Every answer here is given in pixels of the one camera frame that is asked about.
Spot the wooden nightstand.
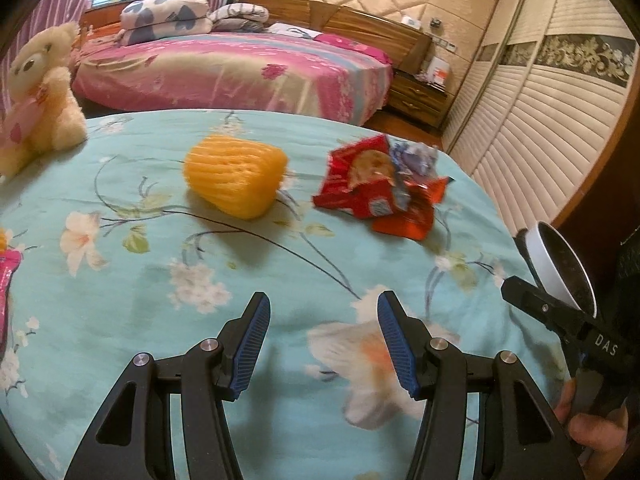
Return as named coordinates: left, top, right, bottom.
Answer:
left=387, top=71, right=448, bottom=128

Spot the dark wooden cabinet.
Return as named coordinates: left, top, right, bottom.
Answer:
left=552, top=157, right=640, bottom=246

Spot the pink pillow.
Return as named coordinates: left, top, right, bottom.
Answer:
left=312, top=31, right=394, bottom=64

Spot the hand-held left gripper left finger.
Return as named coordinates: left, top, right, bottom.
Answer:
left=65, top=291, right=272, bottom=480

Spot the heart print folded quilt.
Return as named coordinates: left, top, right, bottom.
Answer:
left=120, top=0, right=214, bottom=46

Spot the red orange snack wrapper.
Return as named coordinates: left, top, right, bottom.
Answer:
left=312, top=135, right=454, bottom=242

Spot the wooden headboard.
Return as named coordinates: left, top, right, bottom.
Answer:
left=240, top=0, right=433, bottom=68

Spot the pink packet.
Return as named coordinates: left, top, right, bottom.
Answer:
left=0, top=227, right=25, bottom=357

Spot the cream teddy bear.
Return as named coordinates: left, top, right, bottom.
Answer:
left=0, top=22, right=90, bottom=182

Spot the person's right hand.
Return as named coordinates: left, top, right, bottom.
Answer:
left=552, top=377, right=632, bottom=461

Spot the pink striped curtain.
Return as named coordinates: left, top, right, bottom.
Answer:
left=0, top=0, right=99, bottom=63

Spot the white blue pillow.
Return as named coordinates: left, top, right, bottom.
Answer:
left=267, top=22, right=324, bottom=41

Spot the yellow foam net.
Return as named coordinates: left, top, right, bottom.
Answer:
left=184, top=134, right=290, bottom=221

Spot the bed with pink floral sheet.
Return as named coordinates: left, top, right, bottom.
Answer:
left=70, top=30, right=396, bottom=128

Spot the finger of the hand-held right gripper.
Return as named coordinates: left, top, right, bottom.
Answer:
left=501, top=276, right=626, bottom=377

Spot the louvred wardrobe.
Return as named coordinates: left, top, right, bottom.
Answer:
left=442, top=0, right=639, bottom=226

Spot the white orange appliance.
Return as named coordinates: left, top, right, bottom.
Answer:
left=422, top=55, right=452, bottom=86

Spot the white trash bin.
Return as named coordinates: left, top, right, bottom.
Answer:
left=517, top=221, right=599, bottom=319

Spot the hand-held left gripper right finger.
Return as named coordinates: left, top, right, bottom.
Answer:
left=377, top=290, right=576, bottom=480

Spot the teal floral blanket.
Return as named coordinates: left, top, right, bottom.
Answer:
left=0, top=109, right=576, bottom=480

